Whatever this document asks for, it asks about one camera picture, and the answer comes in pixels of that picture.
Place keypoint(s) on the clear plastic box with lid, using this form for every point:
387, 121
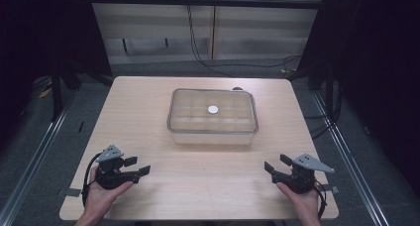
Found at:
198, 127

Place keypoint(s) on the small black floor strip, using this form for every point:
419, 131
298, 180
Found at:
81, 126

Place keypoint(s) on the small dark round object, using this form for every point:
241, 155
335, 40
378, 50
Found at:
237, 88

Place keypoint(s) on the black horizontal bar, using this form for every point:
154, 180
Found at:
204, 2

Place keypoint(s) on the metal floor rail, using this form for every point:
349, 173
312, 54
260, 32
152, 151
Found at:
346, 153
36, 156

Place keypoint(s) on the yellow floor tape piece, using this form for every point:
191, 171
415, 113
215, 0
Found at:
45, 92

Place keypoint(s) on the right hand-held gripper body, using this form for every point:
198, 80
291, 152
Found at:
300, 181

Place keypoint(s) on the person's left hand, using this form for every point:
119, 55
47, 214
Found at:
99, 198

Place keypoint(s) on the grey tape strip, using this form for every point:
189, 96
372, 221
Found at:
72, 192
331, 188

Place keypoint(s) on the dark curtain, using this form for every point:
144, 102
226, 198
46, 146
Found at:
43, 31
379, 70

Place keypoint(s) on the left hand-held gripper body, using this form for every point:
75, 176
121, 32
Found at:
110, 176

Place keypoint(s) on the person's right hand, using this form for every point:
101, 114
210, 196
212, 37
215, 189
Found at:
305, 203

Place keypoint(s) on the black metal stand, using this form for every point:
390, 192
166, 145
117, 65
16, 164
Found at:
56, 93

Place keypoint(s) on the white round lid knob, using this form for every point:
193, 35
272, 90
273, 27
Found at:
213, 109

